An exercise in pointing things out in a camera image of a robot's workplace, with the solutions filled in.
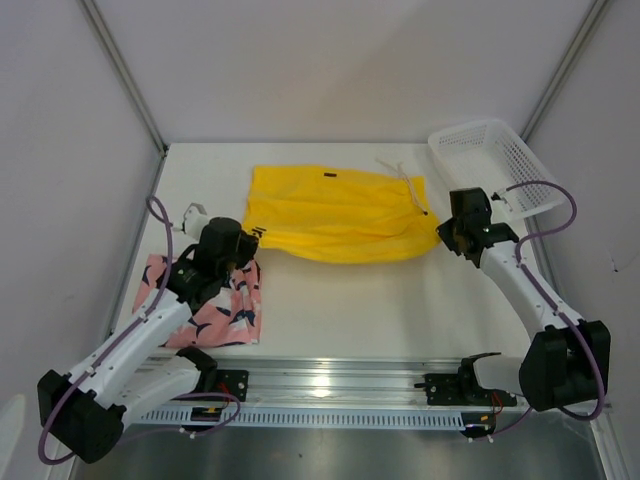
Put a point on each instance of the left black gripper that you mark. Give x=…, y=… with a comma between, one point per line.
x=248, y=245

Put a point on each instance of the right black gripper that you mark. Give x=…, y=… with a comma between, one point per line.
x=445, y=232

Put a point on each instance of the pink whale print shorts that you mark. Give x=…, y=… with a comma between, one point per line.
x=233, y=317

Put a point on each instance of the yellow shorts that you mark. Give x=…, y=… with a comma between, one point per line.
x=341, y=216

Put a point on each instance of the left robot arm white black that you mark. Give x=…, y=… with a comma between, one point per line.
x=88, y=408

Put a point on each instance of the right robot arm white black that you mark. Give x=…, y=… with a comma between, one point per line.
x=566, y=365

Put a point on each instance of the white perforated plastic basket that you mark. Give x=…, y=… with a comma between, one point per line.
x=488, y=154

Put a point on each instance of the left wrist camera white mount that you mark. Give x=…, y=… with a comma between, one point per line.
x=195, y=218

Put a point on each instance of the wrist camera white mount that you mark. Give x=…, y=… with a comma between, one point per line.
x=502, y=202
x=195, y=218

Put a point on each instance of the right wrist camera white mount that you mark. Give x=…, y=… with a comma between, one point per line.
x=502, y=202

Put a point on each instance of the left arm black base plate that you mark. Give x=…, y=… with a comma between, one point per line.
x=234, y=382

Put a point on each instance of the aluminium mounting rail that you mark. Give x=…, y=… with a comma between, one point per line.
x=335, y=383

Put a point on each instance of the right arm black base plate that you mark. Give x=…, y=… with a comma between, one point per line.
x=448, y=389

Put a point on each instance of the white slotted cable duct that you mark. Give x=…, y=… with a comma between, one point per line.
x=182, y=415

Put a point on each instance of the right aluminium corner post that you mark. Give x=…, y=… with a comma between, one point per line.
x=575, y=49

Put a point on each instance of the aluminium corner post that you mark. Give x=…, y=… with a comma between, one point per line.
x=575, y=49
x=107, y=42

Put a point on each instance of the left aluminium corner post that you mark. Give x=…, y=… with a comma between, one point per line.
x=107, y=42

